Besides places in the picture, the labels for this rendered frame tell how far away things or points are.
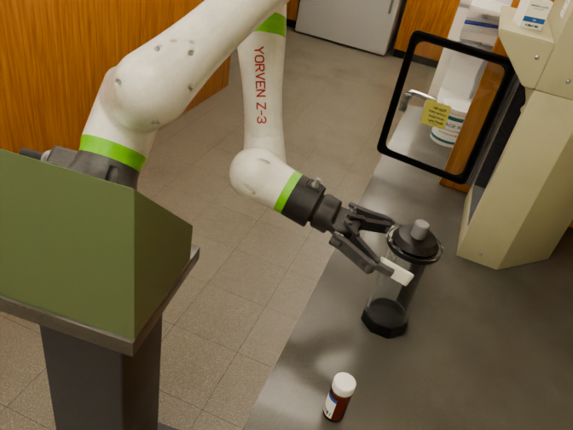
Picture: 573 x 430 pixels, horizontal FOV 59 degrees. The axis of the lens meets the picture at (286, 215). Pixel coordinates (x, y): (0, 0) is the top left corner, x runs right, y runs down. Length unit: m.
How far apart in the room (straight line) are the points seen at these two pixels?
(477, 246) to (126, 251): 0.91
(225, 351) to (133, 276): 1.36
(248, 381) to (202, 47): 1.52
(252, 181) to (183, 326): 1.40
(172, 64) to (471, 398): 0.83
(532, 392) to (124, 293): 0.82
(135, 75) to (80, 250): 0.31
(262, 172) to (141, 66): 0.30
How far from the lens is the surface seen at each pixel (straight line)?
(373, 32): 6.33
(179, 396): 2.09
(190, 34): 0.92
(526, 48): 1.22
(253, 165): 0.99
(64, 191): 0.88
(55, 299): 1.06
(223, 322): 2.34
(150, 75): 0.87
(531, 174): 1.32
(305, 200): 0.98
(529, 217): 1.38
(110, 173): 1.00
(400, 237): 0.99
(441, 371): 1.12
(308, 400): 0.98
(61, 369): 1.34
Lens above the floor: 1.73
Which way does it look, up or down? 35 degrees down
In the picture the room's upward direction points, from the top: 12 degrees clockwise
